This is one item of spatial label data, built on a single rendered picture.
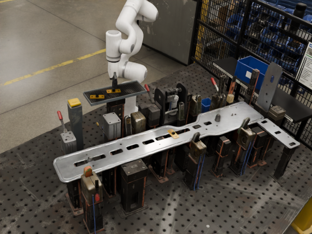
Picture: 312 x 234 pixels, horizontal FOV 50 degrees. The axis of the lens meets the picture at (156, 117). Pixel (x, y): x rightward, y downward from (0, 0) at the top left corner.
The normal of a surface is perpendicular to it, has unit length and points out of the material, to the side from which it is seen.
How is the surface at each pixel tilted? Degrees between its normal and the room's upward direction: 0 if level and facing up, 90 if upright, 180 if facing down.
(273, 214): 0
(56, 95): 0
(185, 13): 90
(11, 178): 0
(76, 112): 90
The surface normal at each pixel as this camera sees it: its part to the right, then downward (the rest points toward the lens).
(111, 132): 0.50, 0.55
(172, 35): -0.64, 0.46
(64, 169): 0.07, -0.80
